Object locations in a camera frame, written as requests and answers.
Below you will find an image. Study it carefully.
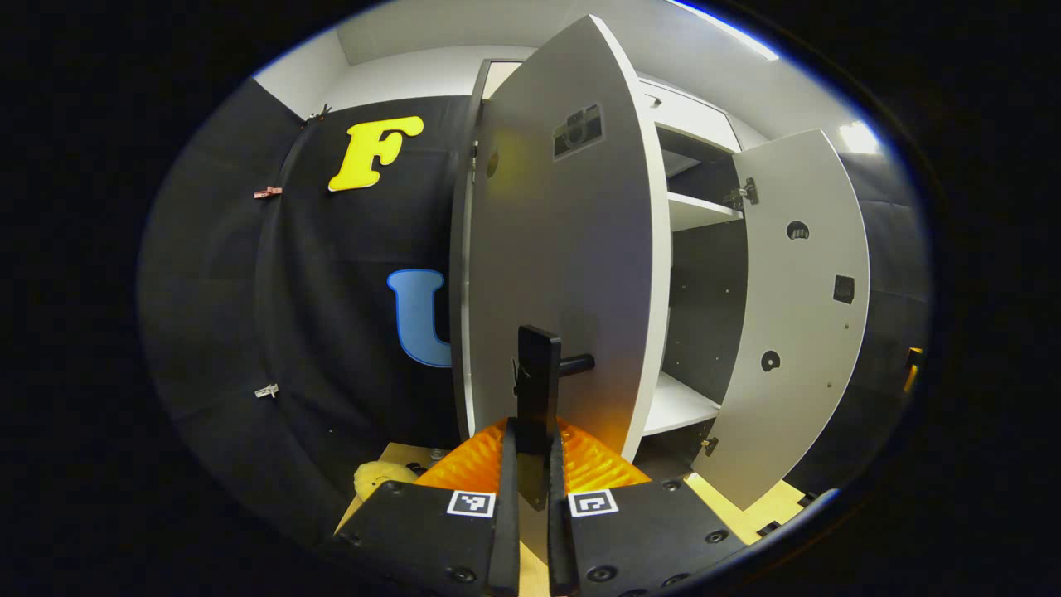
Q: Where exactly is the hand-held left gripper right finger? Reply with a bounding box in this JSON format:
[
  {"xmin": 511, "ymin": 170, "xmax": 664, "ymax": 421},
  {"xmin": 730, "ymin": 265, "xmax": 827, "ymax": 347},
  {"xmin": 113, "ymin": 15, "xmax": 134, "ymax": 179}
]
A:
[{"xmin": 547, "ymin": 417, "xmax": 751, "ymax": 597}]

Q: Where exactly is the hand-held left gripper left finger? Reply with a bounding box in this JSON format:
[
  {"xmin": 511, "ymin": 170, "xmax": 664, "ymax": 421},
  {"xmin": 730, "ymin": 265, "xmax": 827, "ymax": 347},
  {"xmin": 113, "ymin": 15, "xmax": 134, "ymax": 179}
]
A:
[{"xmin": 336, "ymin": 417, "xmax": 521, "ymax": 597}]

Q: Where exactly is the grey headphone sticker cabinet door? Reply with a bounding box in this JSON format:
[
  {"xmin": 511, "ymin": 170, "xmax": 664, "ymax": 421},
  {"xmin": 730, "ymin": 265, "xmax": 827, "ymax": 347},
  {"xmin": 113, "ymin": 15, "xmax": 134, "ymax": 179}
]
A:
[{"xmin": 695, "ymin": 129, "xmax": 871, "ymax": 511}]

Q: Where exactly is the black door handle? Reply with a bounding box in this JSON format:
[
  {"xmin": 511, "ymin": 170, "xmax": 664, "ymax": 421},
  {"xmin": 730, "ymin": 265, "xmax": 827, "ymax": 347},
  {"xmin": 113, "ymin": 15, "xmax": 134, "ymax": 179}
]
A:
[{"xmin": 514, "ymin": 324, "xmax": 596, "ymax": 511}]

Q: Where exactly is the grey double-door shoe cabinet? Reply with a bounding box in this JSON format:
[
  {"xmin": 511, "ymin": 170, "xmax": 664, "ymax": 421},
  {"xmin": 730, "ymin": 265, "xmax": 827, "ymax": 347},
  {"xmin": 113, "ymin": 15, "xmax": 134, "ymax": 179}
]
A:
[{"xmin": 450, "ymin": 58, "xmax": 751, "ymax": 469}]

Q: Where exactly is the grey camera sticker cabinet door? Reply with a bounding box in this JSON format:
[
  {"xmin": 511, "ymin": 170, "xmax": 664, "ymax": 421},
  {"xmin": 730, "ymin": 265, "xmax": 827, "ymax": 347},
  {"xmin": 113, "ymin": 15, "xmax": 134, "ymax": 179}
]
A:
[{"xmin": 458, "ymin": 14, "xmax": 671, "ymax": 465}]

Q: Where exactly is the white cabinet shelf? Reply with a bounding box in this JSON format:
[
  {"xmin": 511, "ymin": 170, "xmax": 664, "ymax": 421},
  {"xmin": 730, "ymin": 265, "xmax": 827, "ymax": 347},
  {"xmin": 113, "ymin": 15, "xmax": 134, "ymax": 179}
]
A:
[
  {"xmin": 667, "ymin": 191, "xmax": 744, "ymax": 233},
  {"xmin": 642, "ymin": 371, "xmax": 722, "ymax": 438}
]

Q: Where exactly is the yellow plush toy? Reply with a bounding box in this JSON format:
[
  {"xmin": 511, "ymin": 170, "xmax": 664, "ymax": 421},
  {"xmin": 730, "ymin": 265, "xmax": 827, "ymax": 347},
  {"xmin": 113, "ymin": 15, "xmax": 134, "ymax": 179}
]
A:
[{"xmin": 355, "ymin": 461, "xmax": 419, "ymax": 502}]

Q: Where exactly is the ceiling light panel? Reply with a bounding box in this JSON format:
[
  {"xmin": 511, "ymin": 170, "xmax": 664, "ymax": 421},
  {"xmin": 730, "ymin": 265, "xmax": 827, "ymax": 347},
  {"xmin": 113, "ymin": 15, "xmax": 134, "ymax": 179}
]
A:
[{"xmin": 837, "ymin": 120, "xmax": 879, "ymax": 154}]

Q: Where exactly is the black backdrop cloth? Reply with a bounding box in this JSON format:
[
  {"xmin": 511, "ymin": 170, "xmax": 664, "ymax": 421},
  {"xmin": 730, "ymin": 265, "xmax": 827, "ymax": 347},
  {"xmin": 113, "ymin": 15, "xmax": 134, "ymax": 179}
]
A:
[{"xmin": 137, "ymin": 79, "xmax": 933, "ymax": 548}]

